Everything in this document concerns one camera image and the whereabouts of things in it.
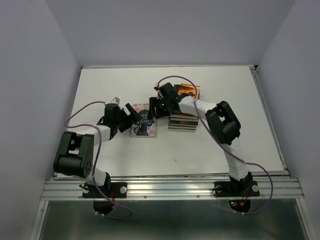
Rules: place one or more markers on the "white table board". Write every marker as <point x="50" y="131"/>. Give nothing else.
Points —
<point x="173" y="152"/>

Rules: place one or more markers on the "aluminium front rail frame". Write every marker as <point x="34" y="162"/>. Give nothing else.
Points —
<point x="179" y="207"/>

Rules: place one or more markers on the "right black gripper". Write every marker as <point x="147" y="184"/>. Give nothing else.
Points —
<point x="152" y="102"/>

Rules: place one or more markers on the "Tale of Two Cities book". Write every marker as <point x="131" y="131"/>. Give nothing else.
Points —
<point x="183" y="122"/>

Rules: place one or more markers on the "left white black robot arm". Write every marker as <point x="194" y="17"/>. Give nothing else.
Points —
<point x="75" y="152"/>

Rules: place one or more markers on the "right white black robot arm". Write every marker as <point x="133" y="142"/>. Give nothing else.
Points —
<point x="222" y="125"/>

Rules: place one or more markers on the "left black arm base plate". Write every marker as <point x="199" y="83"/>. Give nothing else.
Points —
<point x="117" y="190"/>

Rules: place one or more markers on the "floral cover white book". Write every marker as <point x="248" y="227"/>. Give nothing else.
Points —
<point x="146" y="127"/>

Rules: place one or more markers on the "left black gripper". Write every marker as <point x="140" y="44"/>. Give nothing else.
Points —
<point x="131" y="119"/>

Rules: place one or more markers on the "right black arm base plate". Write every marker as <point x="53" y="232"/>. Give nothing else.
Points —
<point x="223" y="189"/>

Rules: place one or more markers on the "Three Days to See book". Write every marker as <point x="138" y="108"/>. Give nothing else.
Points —
<point x="182" y="125"/>

